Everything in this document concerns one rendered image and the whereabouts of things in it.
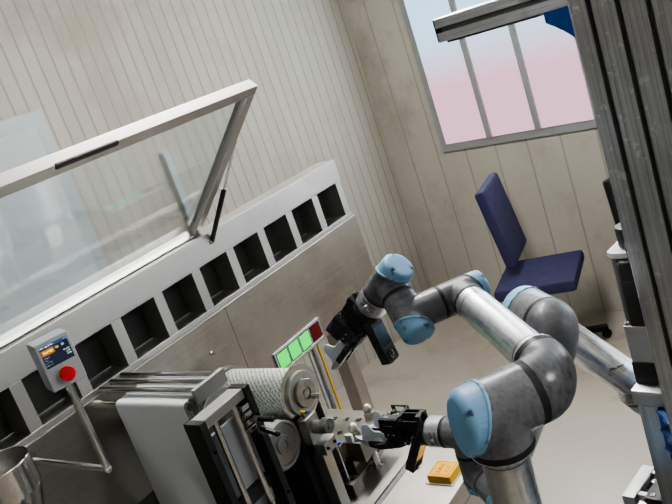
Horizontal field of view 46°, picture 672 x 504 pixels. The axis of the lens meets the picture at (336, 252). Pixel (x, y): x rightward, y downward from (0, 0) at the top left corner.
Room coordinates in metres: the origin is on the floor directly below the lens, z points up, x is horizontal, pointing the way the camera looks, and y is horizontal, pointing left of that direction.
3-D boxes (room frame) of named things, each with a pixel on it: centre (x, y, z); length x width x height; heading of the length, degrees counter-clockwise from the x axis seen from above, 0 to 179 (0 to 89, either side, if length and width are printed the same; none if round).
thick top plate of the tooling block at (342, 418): (2.10, 0.21, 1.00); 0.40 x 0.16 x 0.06; 51
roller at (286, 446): (1.85, 0.37, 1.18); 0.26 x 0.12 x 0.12; 51
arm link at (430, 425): (1.69, -0.09, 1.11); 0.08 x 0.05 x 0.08; 141
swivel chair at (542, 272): (4.10, -1.02, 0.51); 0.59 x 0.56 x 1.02; 42
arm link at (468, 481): (1.63, -0.15, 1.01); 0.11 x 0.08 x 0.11; 9
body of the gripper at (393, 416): (1.75, -0.02, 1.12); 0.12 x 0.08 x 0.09; 51
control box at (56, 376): (1.45, 0.57, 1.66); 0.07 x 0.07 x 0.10; 34
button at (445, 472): (1.84, -0.08, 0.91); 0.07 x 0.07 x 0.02; 51
